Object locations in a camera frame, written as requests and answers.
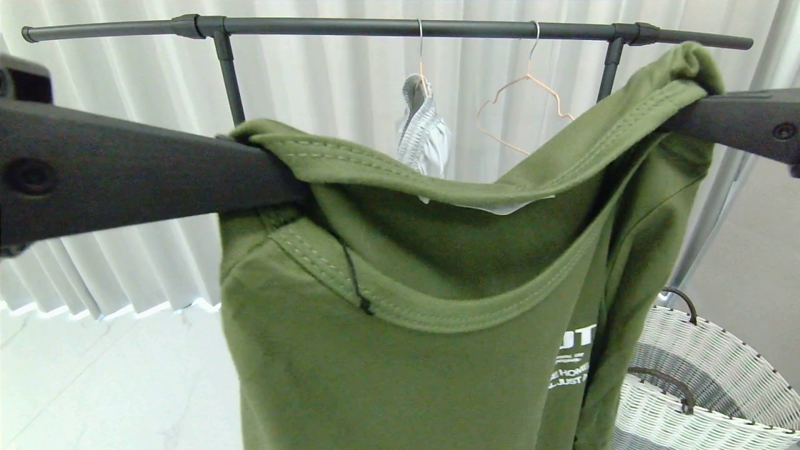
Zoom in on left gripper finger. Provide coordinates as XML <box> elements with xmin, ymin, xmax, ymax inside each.
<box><xmin>0</xmin><ymin>99</ymin><xmax>308</xmax><ymax>257</ymax></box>

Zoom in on pale grey shorts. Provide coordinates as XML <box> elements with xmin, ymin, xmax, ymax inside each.
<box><xmin>395</xmin><ymin>74</ymin><xmax>451</xmax><ymax>204</ymax></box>

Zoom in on black clothes rack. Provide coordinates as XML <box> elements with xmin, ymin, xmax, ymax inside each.
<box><xmin>21</xmin><ymin>14</ymin><xmax>754</xmax><ymax>129</ymax></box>

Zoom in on green garment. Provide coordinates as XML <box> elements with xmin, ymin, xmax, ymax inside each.
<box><xmin>219</xmin><ymin>41</ymin><xmax>726</xmax><ymax>450</ymax></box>

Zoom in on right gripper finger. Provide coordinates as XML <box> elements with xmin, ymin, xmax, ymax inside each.
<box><xmin>662</xmin><ymin>87</ymin><xmax>800</xmax><ymax>166</ymax></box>

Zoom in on white curtain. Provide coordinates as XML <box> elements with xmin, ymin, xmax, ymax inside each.
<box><xmin>0</xmin><ymin>0</ymin><xmax>782</xmax><ymax>319</ymax></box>

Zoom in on white laundry basket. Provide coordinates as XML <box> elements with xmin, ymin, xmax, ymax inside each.
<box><xmin>609</xmin><ymin>287</ymin><xmax>800</xmax><ymax>450</ymax></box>

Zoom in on pink clothes hanger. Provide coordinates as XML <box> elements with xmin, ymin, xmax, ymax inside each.
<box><xmin>476</xmin><ymin>22</ymin><xmax>576</xmax><ymax>157</ymax></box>
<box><xmin>416</xmin><ymin>19</ymin><xmax>433</xmax><ymax>98</ymax></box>

